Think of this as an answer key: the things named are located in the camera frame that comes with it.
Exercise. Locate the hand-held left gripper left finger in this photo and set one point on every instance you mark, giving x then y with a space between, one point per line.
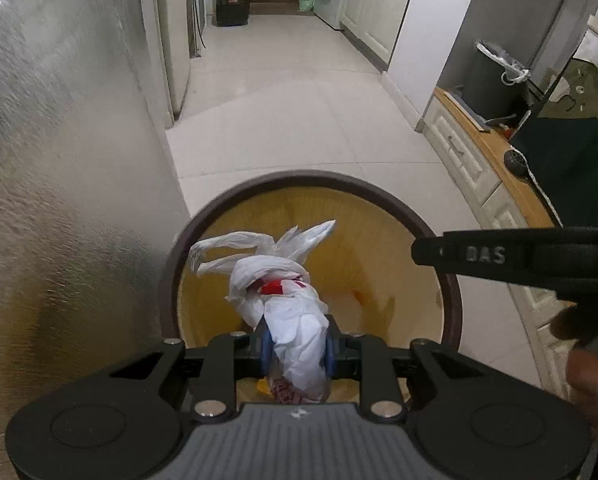
265 355

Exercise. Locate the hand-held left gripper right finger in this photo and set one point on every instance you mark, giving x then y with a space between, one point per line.
330 355

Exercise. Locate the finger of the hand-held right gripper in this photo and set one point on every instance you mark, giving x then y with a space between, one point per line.
459 255

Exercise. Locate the white plastic bag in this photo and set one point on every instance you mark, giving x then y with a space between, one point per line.
289 320

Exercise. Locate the yellow trash bin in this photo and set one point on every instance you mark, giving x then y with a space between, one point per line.
379 270

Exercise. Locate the black trash can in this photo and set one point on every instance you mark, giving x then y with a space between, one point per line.
494 82

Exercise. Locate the person's right hand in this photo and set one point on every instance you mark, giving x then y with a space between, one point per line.
586 380

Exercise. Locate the dark printed cloth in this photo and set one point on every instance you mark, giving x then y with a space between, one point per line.
579 160

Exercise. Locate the black round object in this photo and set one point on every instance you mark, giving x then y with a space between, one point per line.
516 161

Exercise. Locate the wooden top bench cabinet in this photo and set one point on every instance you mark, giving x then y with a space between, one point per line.
484 145

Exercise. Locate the wooden board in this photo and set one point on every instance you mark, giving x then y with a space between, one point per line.
466 107

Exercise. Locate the white lower kitchen cabinets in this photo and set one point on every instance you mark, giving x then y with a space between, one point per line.
374 10

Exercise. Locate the silver refrigerator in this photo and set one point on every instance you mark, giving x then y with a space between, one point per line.
176 35

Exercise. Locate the black box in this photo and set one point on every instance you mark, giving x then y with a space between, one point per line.
233 11

